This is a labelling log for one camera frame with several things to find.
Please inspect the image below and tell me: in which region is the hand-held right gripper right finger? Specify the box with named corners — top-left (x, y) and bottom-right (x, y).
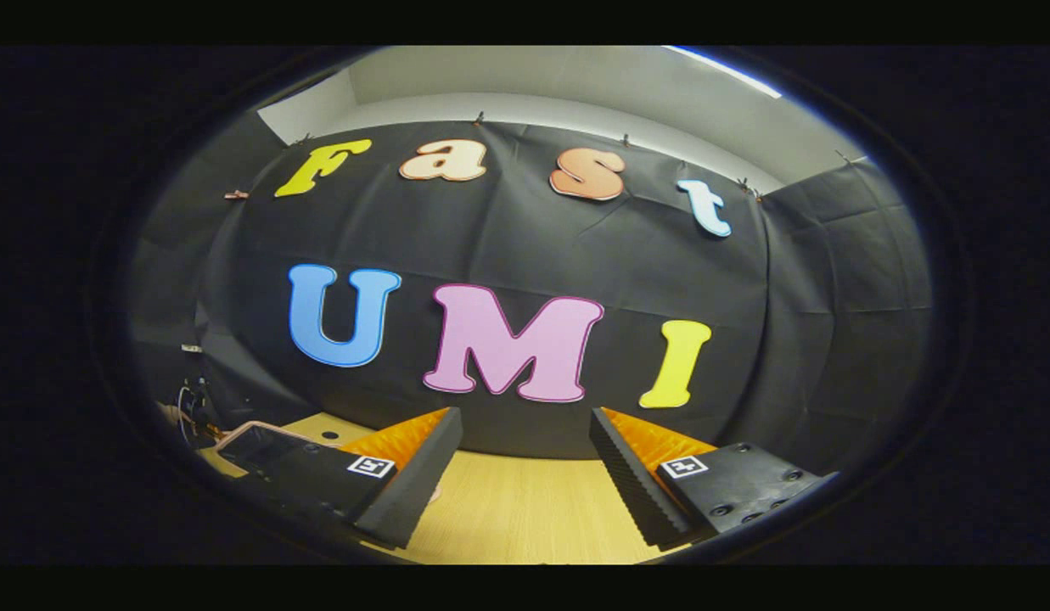
top-left (589, 407), bottom-right (839, 548)

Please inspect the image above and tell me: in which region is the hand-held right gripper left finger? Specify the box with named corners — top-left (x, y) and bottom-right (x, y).
top-left (236, 406), bottom-right (463, 549)

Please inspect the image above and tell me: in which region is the pink suitcase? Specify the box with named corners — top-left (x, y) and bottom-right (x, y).
top-left (215, 420), bottom-right (445, 506)

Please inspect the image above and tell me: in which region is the black backdrop cloth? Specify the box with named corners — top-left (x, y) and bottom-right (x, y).
top-left (127, 110), bottom-right (935, 476)

